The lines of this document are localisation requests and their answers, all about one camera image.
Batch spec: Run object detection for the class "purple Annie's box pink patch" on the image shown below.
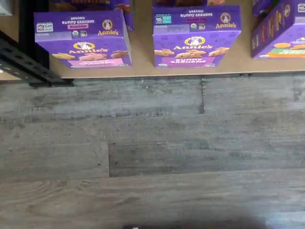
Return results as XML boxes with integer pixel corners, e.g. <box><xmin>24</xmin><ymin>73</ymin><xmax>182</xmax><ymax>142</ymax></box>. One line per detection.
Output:
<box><xmin>33</xmin><ymin>9</ymin><xmax>133</xmax><ymax>70</ymax></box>
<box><xmin>51</xmin><ymin>0</ymin><xmax>134</xmax><ymax>32</ymax></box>

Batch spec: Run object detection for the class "purple Annie's box violet patch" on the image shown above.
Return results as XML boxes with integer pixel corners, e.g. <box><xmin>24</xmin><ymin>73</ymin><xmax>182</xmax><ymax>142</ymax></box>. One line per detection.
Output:
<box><xmin>152</xmin><ymin>0</ymin><xmax>226</xmax><ymax>7</ymax></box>
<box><xmin>152</xmin><ymin>4</ymin><xmax>242</xmax><ymax>69</ymax></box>

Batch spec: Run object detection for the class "purple Annie's Hidden Veggies box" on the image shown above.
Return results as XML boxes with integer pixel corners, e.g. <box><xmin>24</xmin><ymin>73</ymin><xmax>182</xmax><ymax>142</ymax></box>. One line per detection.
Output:
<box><xmin>252</xmin><ymin>0</ymin><xmax>281</xmax><ymax>17</ymax></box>
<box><xmin>251</xmin><ymin>0</ymin><xmax>305</xmax><ymax>60</ymax></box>

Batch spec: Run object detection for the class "black metal shelving rack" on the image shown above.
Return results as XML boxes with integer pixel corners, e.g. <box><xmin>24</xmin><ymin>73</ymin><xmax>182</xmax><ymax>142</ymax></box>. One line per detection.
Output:
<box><xmin>0</xmin><ymin>0</ymin><xmax>305</xmax><ymax>88</ymax></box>
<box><xmin>0</xmin><ymin>0</ymin><xmax>22</xmax><ymax>81</ymax></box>

